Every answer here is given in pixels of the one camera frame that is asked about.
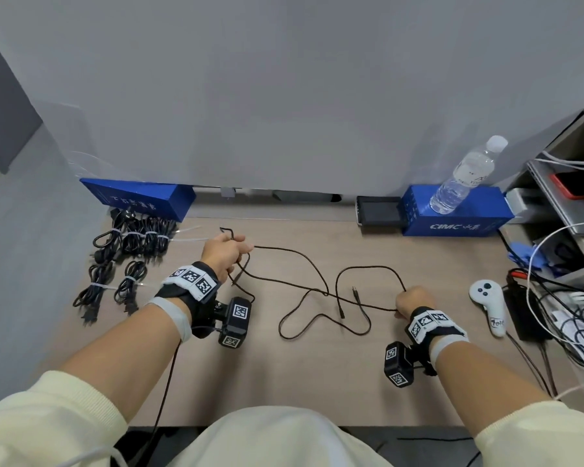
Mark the thin black power cable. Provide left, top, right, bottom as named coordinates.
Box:
left=153, top=217, right=180, bottom=261

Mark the grey right wristband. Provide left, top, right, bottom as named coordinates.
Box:
left=428, top=334, right=471, bottom=368

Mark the black power adapter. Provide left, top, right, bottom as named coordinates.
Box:
left=504, top=281, right=554, bottom=342

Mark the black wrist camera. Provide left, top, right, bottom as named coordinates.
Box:
left=217, top=296, right=254, bottom=350
left=383, top=341, right=417, bottom=389

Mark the small black screen device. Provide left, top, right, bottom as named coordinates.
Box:
left=355, top=195, right=404, bottom=229

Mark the blue rectangular box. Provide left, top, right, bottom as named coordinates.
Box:
left=401, top=185, right=517, bottom=238

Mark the black right camera cable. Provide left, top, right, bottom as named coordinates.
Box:
left=398, top=435, right=483, bottom=467

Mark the person's left hand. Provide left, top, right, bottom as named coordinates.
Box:
left=202, top=233, right=256, bottom=284

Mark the grey wristband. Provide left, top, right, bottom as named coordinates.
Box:
left=428, top=334, right=471, bottom=368
left=145, top=296, right=193, bottom=342

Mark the black camera cable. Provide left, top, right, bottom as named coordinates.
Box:
left=398, top=435, right=483, bottom=467
left=141, top=342, right=182, bottom=467

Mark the right wrist marker strap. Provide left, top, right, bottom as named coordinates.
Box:
left=406, top=307, right=470, bottom=376

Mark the black charger cable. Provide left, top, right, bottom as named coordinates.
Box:
left=73, top=261, right=117, bottom=328

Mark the black cable with two-pin plug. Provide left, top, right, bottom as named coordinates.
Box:
left=114, top=259, right=150, bottom=315

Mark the person's cream sweater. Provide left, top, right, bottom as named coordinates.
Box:
left=167, top=407, right=396, bottom=467

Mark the blue plastic item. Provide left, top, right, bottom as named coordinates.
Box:
left=507, top=241, right=549, bottom=279

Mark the thick black power cable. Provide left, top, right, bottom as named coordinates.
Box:
left=109, top=208, right=145, bottom=261

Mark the white power strip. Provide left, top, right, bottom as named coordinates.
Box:
left=547, top=291, right=584, bottom=342

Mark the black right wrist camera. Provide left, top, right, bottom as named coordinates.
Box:
left=383, top=341, right=417, bottom=389

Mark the black office chair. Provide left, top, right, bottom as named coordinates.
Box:
left=112, top=425, right=483, bottom=467

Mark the clear plastic water bottle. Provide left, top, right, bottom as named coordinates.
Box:
left=429, top=134, right=510, bottom=216

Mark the light wooden table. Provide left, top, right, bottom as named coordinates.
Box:
left=43, top=204, right=584, bottom=429

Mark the person's right forearm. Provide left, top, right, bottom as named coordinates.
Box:
left=433, top=342, right=584, bottom=467

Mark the left wrist marker strap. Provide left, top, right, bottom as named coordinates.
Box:
left=154, top=261, right=221, bottom=337

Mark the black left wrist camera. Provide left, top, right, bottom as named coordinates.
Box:
left=217, top=296, right=254, bottom=350

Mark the person's right hand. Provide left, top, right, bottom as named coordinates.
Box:
left=394, top=285, right=437, bottom=321

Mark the white game controller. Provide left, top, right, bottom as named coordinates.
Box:
left=468, top=279, right=509, bottom=338

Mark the blue triangular box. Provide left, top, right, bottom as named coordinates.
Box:
left=79, top=178, right=197, bottom=222

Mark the grey door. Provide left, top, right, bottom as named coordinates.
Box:
left=0, top=19, right=44, bottom=176

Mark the red phone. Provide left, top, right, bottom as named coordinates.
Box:
left=550, top=172, right=584, bottom=200

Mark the black cable with round plug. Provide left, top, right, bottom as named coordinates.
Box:
left=91, top=227, right=128, bottom=264

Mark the wrist marker strap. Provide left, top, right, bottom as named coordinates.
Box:
left=154, top=261, right=221, bottom=337
left=406, top=307, right=470, bottom=376

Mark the long thin black cable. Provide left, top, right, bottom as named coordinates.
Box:
left=217, top=228, right=409, bottom=320

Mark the grey left wristband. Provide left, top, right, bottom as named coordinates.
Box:
left=145, top=296, right=193, bottom=342

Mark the black left camera cable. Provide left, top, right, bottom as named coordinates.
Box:
left=141, top=342, right=182, bottom=467

